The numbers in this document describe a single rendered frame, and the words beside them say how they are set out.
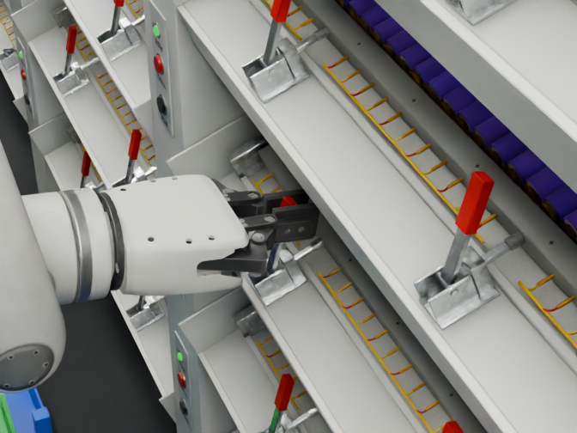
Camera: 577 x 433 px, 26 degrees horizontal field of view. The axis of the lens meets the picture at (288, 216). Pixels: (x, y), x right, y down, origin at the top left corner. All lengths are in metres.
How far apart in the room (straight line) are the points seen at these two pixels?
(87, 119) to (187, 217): 0.71
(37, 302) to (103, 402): 0.91
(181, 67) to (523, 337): 0.48
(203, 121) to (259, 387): 0.28
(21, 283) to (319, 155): 0.22
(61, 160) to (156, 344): 0.44
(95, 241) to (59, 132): 1.03
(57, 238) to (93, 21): 0.58
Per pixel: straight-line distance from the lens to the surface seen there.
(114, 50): 1.37
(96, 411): 1.72
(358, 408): 0.95
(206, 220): 0.95
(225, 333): 1.29
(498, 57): 0.59
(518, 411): 0.69
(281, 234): 0.99
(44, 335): 0.84
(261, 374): 1.24
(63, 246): 0.90
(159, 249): 0.92
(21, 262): 0.80
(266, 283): 1.03
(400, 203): 0.80
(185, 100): 1.11
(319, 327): 1.00
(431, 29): 0.65
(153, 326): 1.60
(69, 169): 1.90
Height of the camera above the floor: 1.23
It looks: 37 degrees down
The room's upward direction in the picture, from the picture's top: straight up
